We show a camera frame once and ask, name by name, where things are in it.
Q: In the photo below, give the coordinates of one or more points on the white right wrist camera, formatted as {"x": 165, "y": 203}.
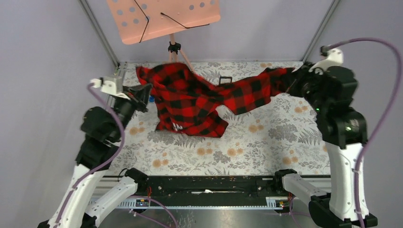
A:
{"x": 333, "y": 57}

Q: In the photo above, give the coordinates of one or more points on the pink music stand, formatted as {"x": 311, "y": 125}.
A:
{"x": 141, "y": 20}

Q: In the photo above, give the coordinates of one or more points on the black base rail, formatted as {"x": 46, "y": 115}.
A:
{"x": 211, "y": 191}

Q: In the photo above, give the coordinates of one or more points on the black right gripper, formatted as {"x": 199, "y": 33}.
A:
{"x": 299, "y": 75}

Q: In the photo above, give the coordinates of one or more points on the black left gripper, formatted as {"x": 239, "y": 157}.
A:
{"x": 140, "y": 93}

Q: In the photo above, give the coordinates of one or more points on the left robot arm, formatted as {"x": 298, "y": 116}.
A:
{"x": 104, "y": 129}

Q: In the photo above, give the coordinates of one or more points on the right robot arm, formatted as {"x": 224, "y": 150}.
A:
{"x": 344, "y": 130}

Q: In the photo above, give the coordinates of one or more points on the floral patterned table mat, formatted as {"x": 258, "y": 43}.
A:
{"x": 280, "y": 135}

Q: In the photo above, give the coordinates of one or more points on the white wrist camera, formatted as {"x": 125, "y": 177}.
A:
{"x": 333, "y": 57}
{"x": 110, "y": 85}

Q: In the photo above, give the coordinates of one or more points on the red black plaid shirt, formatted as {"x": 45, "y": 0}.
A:
{"x": 186, "y": 102}

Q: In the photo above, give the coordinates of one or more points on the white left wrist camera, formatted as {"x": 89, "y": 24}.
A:
{"x": 110, "y": 85}

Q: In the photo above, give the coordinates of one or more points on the black brooch holder frame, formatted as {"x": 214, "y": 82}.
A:
{"x": 225, "y": 80}

